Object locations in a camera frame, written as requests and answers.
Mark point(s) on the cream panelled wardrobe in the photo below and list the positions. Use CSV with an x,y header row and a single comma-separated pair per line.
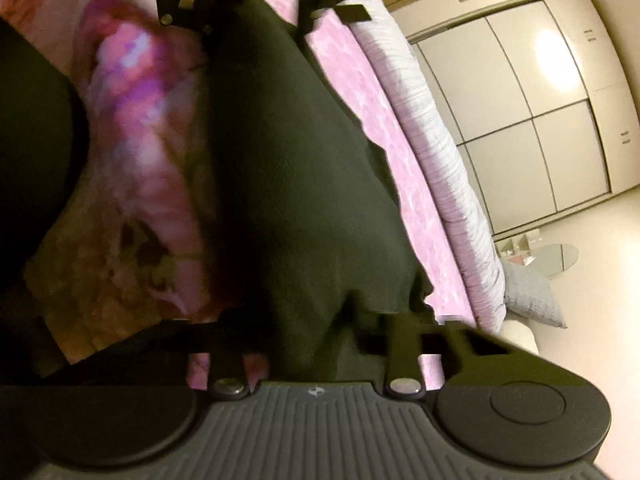
x,y
510,135

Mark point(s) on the grey cushion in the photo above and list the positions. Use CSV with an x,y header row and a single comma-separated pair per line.
x,y
535,295

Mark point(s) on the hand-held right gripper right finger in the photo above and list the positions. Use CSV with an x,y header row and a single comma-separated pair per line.
x,y
406,350

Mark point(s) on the pink rose blanket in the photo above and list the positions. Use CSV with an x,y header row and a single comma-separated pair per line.
x,y
402,170

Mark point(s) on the white quilted bedspread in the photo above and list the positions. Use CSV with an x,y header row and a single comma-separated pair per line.
x,y
450,185

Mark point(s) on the black t-shirt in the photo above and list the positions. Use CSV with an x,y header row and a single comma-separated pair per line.
x,y
300,185

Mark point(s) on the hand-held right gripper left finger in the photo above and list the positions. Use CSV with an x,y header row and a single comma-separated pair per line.
x,y
227,370

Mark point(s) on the cream bed frame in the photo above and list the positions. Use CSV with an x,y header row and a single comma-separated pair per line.
x,y
520,337

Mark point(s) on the round mirror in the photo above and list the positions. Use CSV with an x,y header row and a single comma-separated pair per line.
x,y
560,257

